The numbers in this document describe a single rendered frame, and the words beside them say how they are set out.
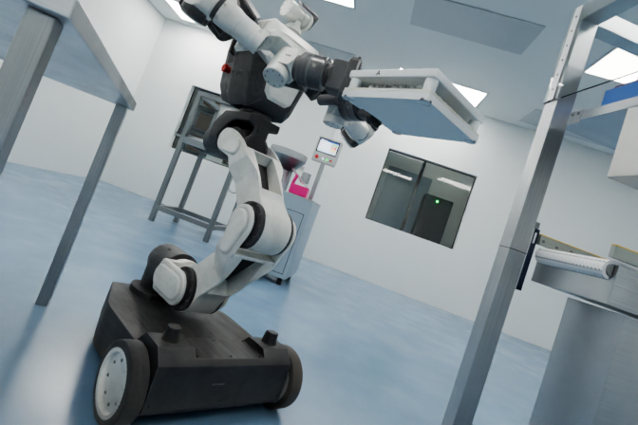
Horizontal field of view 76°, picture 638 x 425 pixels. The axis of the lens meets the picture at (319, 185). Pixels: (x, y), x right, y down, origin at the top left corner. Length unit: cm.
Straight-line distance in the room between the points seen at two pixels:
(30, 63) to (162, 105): 650
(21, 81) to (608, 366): 139
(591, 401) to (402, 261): 493
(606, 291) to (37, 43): 128
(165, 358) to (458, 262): 542
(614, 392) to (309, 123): 556
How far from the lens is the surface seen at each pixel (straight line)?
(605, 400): 137
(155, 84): 739
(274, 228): 119
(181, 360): 118
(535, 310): 664
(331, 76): 106
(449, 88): 92
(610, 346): 136
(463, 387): 145
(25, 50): 74
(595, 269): 126
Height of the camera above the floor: 65
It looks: 4 degrees up
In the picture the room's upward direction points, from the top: 20 degrees clockwise
